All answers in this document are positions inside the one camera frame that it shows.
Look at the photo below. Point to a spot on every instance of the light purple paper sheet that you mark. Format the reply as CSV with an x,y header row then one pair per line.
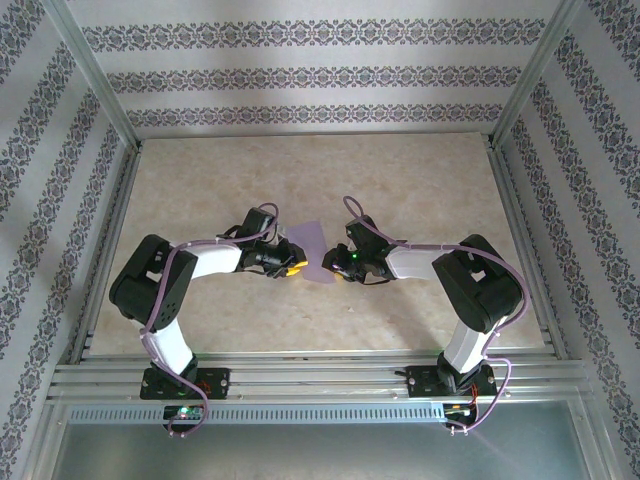
x,y
312,250

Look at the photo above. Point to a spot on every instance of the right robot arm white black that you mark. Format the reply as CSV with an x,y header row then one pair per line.
x,y
415,262

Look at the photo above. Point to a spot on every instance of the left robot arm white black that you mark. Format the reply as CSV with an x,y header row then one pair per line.
x,y
215,260

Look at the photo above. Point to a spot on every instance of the grey metal panel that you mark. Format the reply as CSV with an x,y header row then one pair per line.
x,y
320,455

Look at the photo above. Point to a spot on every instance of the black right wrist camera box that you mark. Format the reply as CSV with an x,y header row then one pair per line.
x,y
365,232

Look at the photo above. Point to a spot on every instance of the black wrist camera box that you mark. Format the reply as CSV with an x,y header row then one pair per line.
x,y
257,223
365,232

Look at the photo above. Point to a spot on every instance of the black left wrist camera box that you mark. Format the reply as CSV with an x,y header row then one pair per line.
x,y
257,223

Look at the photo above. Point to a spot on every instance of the aluminium mounting rail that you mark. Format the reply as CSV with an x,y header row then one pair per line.
x,y
310,377

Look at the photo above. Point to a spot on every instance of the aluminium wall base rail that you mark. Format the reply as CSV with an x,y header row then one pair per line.
x,y
315,135

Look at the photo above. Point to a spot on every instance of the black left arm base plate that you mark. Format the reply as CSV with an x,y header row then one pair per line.
x,y
220,382

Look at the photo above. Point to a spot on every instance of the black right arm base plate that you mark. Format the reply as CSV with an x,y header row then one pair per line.
x,y
422,382

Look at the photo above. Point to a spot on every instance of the aluminium side rail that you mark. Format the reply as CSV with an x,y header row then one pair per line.
x,y
121,200
511,200

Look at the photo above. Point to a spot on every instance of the aluminium frame post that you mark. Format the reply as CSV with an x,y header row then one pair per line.
x,y
43,445
536,65
91,65
597,445

